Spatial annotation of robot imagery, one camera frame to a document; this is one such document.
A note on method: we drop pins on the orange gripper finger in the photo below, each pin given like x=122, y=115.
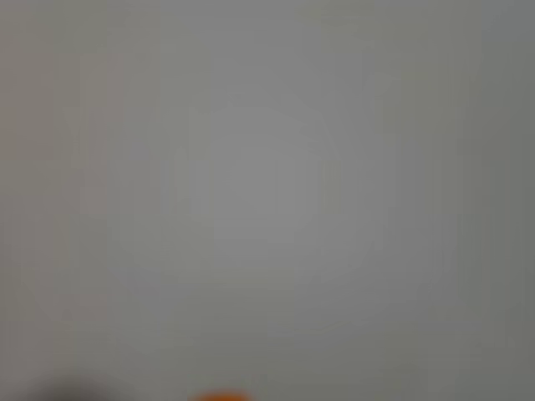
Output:
x=221, y=397

